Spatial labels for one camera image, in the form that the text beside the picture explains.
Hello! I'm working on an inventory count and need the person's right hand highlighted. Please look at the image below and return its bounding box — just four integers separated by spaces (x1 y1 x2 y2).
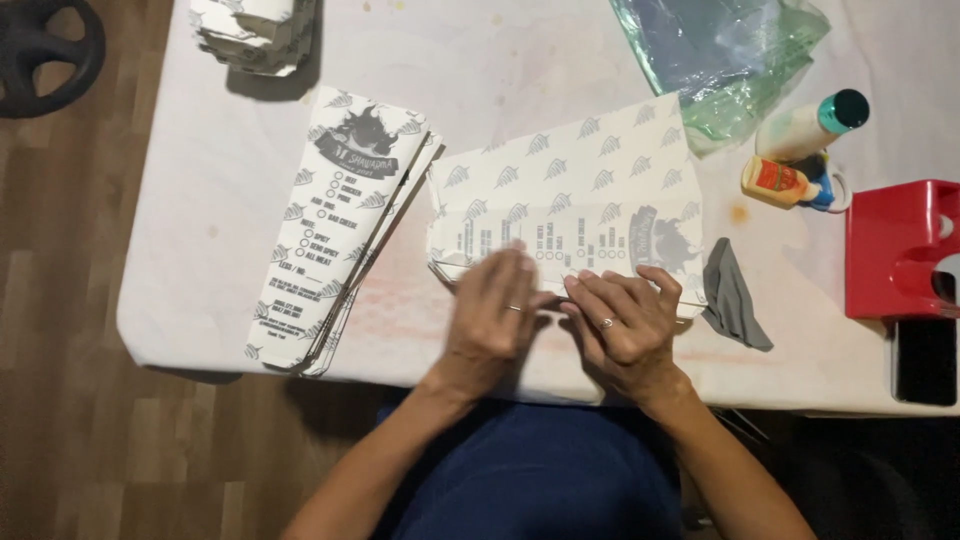
559 264 696 411

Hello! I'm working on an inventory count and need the person's left hand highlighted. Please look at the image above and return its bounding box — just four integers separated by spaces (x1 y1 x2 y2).
441 240 561 403

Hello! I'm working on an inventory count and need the printed white paper sheet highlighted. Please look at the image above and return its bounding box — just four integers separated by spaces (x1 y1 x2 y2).
426 91 708 320

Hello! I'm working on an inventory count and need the stack of flat printed bags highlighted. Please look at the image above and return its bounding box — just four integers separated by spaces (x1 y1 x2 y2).
243 84 447 378

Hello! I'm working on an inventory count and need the person's blue clothing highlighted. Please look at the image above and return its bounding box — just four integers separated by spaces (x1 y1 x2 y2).
375 397 684 540

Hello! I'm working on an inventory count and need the grey cloth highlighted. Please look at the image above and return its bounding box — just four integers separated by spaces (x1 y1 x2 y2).
699 237 775 354

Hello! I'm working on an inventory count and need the small glue bottle orange label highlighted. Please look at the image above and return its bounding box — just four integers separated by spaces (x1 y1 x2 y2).
741 155 822 211

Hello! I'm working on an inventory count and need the white table cover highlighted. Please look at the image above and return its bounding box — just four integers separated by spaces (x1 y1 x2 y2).
116 0 960 417

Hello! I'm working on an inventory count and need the green clear plastic bag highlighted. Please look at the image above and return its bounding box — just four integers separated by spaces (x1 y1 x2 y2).
607 0 834 159

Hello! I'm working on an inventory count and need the white bottle with teal cap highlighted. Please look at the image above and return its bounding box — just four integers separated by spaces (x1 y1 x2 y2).
753 88 871 165

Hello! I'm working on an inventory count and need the blue and white mug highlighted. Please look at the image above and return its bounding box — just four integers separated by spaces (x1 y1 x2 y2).
798 150 854 215

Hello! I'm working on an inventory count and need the pile of folded paper bags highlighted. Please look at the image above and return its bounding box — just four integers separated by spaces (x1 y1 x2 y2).
187 0 320 78

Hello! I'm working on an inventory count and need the red plastic box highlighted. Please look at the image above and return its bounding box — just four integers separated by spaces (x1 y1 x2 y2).
844 178 960 322

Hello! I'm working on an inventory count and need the black phone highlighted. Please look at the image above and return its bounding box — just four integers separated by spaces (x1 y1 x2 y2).
891 318 960 408

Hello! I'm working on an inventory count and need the black wheel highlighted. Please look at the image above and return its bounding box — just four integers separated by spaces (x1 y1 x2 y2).
0 0 107 120

